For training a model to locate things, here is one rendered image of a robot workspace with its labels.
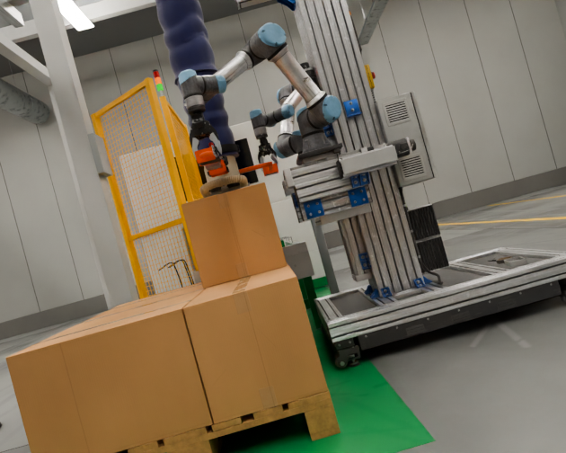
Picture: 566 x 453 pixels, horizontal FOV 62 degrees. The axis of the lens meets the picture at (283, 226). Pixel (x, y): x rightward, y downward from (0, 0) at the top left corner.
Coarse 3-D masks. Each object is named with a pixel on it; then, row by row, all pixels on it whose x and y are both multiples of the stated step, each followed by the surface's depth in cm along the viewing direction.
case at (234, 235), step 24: (240, 192) 219; (264, 192) 219; (192, 216) 218; (216, 216) 219; (240, 216) 219; (264, 216) 219; (192, 240) 218; (216, 240) 218; (240, 240) 219; (264, 240) 219; (216, 264) 218; (240, 264) 218; (264, 264) 219
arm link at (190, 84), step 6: (186, 72) 189; (192, 72) 191; (180, 78) 191; (186, 78) 189; (192, 78) 190; (198, 78) 192; (180, 84) 191; (186, 84) 189; (192, 84) 190; (198, 84) 191; (186, 90) 189; (192, 90) 189; (198, 90) 191; (186, 96) 190
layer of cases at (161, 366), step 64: (128, 320) 167; (192, 320) 158; (256, 320) 159; (64, 384) 157; (128, 384) 157; (192, 384) 158; (256, 384) 158; (320, 384) 159; (64, 448) 156; (128, 448) 157
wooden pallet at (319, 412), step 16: (304, 400) 159; (320, 400) 159; (240, 416) 159; (256, 416) 158; (272, 416) 158; (288, 416) 158; (320, 416) 159; (192, 432) 157; (208, 432) 158; (224, 432) 158; (320, 432) 159; (336, 432) 159; (144, 448) 157; (160, 448) 157; (176, 448) 157; (192, 448) 157; (208, 448) 157
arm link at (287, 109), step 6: (294, 90) 297; (294, 96) 288; (300, 96) 292; (288, 102) 282; (294, 102) 285; (282, 108) 276; (288, 108) 275; (294, 108) 284; (276, 114) 279; (282, 114) 276; (288, 114) 276; (276, 120) 281
